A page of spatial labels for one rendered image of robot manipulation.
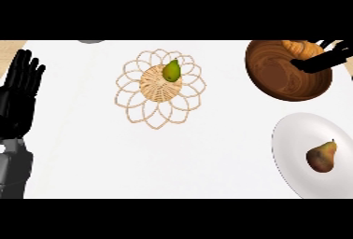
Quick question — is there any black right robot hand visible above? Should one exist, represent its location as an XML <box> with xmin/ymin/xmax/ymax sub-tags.
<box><xmin>290</xmin><ymin>40</ymin><xmax>353</xmax><ymax>75</ymax></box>

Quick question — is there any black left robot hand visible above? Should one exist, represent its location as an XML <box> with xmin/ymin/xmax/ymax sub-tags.
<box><xmin>0</xmin><ymin>49</ymin><xmax>49</xmax><ymax>140</ymax></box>

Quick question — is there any golden brown croissant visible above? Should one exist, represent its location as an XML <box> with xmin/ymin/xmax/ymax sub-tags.
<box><xmin>281</xmin><ymin>40</ymin><xmax>325</xmax><ymax>61</ymax></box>

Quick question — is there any brown wooden bowl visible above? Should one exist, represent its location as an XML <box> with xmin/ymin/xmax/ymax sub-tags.
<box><xmin>244</xmin><ymin>40</ymin><xmax>334</xmax><ymax>103</ymax></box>

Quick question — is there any white plate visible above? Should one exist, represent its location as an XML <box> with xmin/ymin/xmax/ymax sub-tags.
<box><xmin>270</xmin><ymin>112</ymin><xmax>353</xmax><ymax>200</ymax></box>

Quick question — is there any brown russet pear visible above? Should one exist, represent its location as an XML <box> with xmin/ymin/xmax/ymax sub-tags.
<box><xmin>304</xmin><ymin>139</ymin><xmax>340</xmax><ymax>174</ymax></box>

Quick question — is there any wicker flower-shaped placemat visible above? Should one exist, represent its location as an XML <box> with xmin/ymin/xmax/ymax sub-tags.
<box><xmin>114</xmin><ymin>48</ymin><xmax>208</xmax><ymax>131</ymax></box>

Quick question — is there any green pear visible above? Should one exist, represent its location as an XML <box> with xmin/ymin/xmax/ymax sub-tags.
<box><xmin>161</xmin><ymin>59</ymin><xmax>182</xmax><ymax>83</ymax></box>

